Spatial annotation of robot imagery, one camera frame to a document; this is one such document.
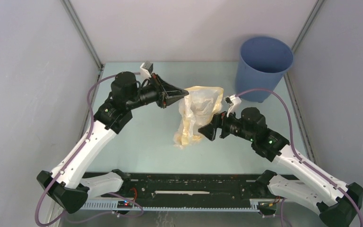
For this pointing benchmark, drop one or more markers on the translucent cream plastic trash bag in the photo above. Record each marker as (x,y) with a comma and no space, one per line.
(196,110)

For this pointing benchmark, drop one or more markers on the right aluminium frame post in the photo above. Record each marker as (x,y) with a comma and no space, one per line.
(307,24)

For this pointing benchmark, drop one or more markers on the left aluminium frame post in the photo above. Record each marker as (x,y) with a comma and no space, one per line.
(71,11)

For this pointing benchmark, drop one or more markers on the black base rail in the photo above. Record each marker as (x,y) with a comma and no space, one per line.
(193,187)

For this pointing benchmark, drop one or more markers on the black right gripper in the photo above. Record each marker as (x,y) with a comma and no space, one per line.
(210,130)

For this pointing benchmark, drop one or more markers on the blue plastic trash bin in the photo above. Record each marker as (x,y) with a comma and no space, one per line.
(263,62)

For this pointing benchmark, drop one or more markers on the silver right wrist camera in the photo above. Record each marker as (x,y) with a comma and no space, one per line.
(233,101)

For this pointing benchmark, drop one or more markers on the white slotted cable duct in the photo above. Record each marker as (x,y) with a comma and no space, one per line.
(233,205)

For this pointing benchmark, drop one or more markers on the aluminium frame post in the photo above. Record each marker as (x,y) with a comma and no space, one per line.
(71,11)
(307,24)

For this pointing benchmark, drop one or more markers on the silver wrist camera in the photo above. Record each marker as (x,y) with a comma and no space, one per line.
(146,69)
(233,101)

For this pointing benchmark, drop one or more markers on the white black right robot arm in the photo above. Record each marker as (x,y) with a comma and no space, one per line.
(335,202)

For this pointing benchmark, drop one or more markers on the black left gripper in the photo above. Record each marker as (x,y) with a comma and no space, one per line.
(163,89)

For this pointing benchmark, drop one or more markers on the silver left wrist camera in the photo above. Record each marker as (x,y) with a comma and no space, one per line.
(146,69)

